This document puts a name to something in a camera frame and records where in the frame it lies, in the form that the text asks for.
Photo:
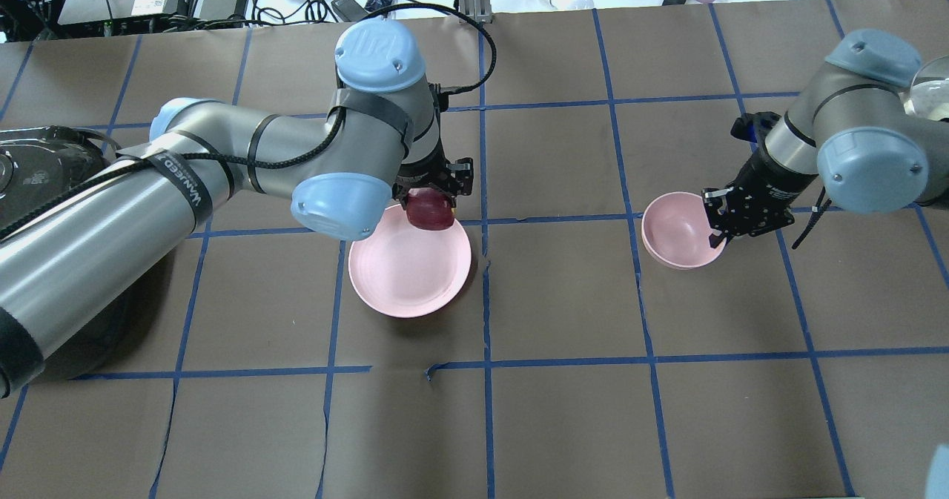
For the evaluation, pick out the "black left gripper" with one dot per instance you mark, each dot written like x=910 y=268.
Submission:
x=424 y=175

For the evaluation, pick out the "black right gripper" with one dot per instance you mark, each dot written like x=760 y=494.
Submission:
x=764 y=177

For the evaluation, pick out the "red apple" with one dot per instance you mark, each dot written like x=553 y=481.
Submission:
x=426 y=209

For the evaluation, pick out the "pink bowl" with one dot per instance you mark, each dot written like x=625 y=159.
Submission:
x=676 y=231

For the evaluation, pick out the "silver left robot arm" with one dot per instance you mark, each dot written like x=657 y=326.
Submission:
x=66 y=259

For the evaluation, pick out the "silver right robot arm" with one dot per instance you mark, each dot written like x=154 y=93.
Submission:
x=871 y=126

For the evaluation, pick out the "pink plate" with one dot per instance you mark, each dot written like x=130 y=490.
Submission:
x=407 y=272

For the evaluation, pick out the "steel pot with yellow contents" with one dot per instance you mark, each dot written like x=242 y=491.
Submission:
x=927 y=96

